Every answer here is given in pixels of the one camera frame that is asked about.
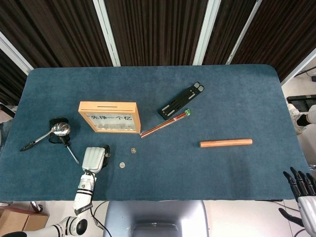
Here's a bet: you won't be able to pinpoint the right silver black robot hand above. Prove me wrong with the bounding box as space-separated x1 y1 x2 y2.
278 167 316 234

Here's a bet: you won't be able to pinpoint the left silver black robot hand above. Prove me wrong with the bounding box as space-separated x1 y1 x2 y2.
81 145 112 173

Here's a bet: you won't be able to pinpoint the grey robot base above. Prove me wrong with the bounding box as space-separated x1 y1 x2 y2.
102 199 210 237

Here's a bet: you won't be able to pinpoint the black round base tool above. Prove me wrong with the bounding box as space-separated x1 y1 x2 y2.
48 118 72 145

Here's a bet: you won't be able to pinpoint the red-brown packaged chopsticks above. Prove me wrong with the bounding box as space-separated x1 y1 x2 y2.
140 108 192 139

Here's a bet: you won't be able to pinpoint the blue table cloth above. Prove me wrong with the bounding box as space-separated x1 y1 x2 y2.
0 64 311 202

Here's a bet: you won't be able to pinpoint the cardboard box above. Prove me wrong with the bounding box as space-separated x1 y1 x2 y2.
0 206 50 234

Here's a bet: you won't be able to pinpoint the person leg black sock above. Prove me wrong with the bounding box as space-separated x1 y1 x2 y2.
297 105 316 128

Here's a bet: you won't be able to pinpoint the white sneaker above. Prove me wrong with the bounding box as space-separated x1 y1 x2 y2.
287 103 309 136

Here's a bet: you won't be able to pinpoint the black folding stand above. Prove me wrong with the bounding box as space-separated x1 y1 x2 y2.
158 81 205 117

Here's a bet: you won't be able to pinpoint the wooden rolling pin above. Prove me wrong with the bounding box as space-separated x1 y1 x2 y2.
199 138 253 149

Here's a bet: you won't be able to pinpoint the black case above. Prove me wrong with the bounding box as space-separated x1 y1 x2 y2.
286 95 316 112

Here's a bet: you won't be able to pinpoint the black handled screwdriver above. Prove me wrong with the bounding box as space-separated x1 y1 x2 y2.
60 137 80 165

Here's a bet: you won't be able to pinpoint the metal ladle black handle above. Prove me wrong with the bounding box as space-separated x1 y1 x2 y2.
20 122 72 152

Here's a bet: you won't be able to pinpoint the wooden coin box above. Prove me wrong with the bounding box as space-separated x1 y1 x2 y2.
78 100 142 134

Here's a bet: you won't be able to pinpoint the black cable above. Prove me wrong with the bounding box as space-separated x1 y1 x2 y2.
89 201 110 237

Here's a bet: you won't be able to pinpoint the black metal frame bar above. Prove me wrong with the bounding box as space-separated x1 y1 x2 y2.
0 103 17 119

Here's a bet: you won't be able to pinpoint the white partition post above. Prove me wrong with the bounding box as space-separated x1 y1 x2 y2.
280 46 316 86
226 0 263 65
0 31 35 76
193 0 223 66
92 0 121 67

